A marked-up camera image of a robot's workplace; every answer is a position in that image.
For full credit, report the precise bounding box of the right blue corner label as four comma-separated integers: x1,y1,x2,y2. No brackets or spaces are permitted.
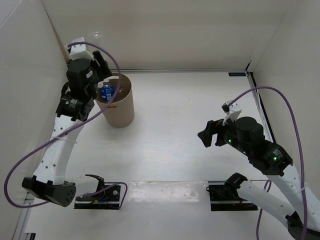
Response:
228,72,246,77

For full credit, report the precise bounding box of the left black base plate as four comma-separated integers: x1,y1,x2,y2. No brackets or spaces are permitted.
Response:
73,182,122,210

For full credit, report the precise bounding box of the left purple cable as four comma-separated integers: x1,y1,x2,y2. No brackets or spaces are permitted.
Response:
4,41,128,210

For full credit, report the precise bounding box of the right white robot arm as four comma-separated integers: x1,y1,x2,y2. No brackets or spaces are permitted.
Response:
197,116,320,240

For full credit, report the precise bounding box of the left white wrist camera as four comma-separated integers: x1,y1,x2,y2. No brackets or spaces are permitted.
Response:
65,44,94,61

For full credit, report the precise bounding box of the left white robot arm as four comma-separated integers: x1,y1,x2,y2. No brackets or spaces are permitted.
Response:
22,50,112,207

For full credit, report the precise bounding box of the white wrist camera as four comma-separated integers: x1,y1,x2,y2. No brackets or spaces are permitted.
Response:
65,44,94,61
221,100,242,126

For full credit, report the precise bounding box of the blue label plastic bottle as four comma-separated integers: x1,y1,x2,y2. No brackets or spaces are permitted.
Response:
100,78,115,103

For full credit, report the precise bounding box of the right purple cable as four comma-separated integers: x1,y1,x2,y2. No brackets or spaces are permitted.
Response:
228,86,308,240

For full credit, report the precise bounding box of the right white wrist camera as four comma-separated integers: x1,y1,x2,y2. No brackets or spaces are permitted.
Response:
221,100,242,126

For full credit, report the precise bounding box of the clear unlabelled plastic bottle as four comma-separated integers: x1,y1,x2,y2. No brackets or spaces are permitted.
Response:
92,31,103,45

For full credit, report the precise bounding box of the right aluminium frame rail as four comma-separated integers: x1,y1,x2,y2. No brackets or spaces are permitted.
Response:
246,71,276,143

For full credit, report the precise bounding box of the purple cable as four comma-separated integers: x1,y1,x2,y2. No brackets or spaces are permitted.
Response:
4,41,128,210
228,86,308,240

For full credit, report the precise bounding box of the brown round bin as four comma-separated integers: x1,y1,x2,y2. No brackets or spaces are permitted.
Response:
96,73,135,128

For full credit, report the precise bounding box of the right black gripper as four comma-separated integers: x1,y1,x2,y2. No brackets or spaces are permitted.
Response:
197,113,251,156

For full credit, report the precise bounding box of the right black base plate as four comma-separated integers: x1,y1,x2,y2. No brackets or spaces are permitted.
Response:
206,181,258,212

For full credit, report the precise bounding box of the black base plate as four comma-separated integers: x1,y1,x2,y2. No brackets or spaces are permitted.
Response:
206,181,258,212
73,182,122,210

